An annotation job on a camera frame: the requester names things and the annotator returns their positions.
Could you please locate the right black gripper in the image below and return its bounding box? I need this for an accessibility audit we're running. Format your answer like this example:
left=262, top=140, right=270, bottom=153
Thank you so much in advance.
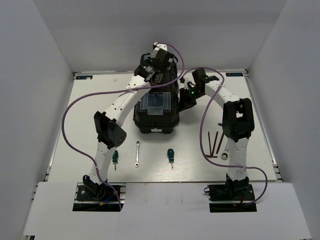
left=176, top=86, right=204, bottom=112

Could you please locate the black plastic toolbox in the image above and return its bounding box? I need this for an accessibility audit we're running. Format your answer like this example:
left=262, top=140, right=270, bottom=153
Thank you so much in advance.
left=133, top=52, right=181, bottom=135

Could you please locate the green stubby screwdriver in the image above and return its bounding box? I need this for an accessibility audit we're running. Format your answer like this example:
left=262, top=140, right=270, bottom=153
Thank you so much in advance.
left=167, top=148, right=175, bottom=169
left=112, top=150, right=119, bottom=171

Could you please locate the small silver ratchet wrench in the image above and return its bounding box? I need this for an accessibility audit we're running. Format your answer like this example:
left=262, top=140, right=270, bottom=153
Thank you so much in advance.
left=134, top=141, right=141, bottom=168

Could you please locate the large silver ratchet wrench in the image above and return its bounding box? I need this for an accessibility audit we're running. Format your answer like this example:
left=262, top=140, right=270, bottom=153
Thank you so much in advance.
left=220, top=143, right=230, bottom=161

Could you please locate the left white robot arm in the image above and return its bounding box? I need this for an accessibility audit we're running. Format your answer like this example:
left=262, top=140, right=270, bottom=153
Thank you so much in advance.
left=83, top=43, right=175, bottom=200

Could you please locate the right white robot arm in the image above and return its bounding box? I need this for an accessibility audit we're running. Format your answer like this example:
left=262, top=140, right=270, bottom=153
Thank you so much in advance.
left=178, top=68, right=255, bottom=200

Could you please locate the left blue table label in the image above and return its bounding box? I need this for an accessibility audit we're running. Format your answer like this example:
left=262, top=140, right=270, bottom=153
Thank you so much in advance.
left=75, top=75, right=93, bottom=80

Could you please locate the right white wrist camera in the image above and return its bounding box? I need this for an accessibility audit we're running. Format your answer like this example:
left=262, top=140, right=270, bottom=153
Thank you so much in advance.
left=179, top=77, right=194, bottom=90

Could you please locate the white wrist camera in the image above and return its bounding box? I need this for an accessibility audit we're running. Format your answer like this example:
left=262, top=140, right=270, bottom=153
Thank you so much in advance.
left=179, top=77, right=194, bottom=90
left=151, top=42, right=168, bottom=58

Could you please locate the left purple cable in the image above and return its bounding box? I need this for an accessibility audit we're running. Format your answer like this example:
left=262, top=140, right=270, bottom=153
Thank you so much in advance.
left=61, top=41, right=186, bottom=211

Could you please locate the purple cable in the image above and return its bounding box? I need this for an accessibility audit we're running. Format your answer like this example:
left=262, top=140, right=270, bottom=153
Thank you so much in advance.
left=177, top=66, right=268, bottom=206
left=61, top=41, right=186, bottom=211

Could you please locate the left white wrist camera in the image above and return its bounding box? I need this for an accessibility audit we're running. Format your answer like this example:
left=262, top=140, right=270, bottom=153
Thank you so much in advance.
left=151, top=42, right=168, bottom=58

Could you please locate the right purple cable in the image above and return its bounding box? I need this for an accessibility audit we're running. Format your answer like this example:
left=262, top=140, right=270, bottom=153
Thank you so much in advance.
left=177, top=66, right=268, bottom=206

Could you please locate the brown T-handle hex key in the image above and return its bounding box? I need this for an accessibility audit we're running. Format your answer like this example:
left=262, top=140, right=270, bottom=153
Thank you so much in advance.
left=206, top=132, right=218, bottom=158

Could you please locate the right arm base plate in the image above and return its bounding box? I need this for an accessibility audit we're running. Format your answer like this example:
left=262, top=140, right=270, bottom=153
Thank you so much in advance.
left=203, top=184, right=257, bottom=213

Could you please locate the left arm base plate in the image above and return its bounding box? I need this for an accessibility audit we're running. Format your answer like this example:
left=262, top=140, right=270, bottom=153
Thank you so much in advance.
left=72, top=183, right=121, bottom=212

